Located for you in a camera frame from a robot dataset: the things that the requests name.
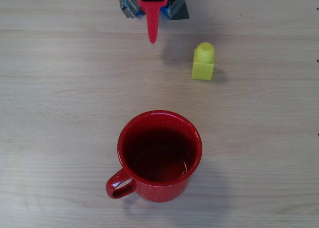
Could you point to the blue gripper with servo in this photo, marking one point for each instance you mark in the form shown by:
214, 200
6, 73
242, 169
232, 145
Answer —
151, 7

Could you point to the yellow-green toy block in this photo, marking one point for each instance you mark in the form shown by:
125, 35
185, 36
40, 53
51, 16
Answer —
203, 66

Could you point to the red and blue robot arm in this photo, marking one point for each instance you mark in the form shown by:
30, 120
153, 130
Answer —
165, 11

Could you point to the red speckled enamel mug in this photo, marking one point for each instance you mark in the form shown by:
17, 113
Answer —
159, 193

